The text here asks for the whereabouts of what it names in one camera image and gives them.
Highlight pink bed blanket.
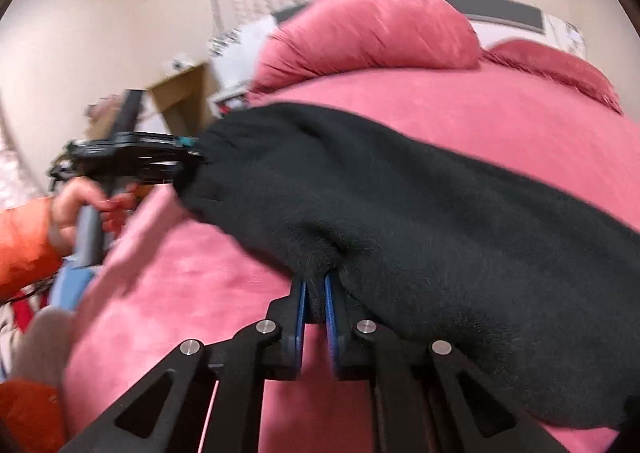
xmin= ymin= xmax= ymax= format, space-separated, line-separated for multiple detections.
xmin=60 ymin=60 xmax=640 ymax=453

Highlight person's orange clothed leg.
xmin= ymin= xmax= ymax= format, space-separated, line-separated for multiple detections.
xmin=0 ymin=380 xmax=68 ymax=453

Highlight small pink pillow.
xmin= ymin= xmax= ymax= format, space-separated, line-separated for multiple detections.
xmin=482 ymin=39 xmax=623 ymax=115

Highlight wooden side table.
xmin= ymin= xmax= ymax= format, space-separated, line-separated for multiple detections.
xmin=147 ymin=60 xmax=221 ymax=136

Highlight person's left hand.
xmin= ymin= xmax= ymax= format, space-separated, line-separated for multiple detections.
xmin=50 ymin=176 xmax=138 ymax=259

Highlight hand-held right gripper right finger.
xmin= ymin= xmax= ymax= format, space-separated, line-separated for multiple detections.
xmin=324 ymin=273 xmax=566 ymax=453

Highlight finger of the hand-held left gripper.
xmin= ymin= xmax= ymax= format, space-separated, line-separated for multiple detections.
xmin=174 ymin=134 xmax=208 ymax=165

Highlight black pants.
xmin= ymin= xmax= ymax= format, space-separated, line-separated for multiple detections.
xmin=172 ymin=102 xmax=640 ymax=430

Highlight grey headboard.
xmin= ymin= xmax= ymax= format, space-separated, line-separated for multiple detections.
xmin=272 ymin=0 xmax=546 ymax=36

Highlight large pink pillow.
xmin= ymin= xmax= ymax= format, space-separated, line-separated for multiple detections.
xmin=247 ymin=0 xmax=483 ymax=94

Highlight person's left forearm orange sleeve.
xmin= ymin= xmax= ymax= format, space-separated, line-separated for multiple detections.
xmin=0 ymin=197 xmax=65 ymax=304

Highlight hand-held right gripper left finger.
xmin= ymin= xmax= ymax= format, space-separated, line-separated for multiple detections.
xmin=60 ymin=277 xmax=308 ymax=453

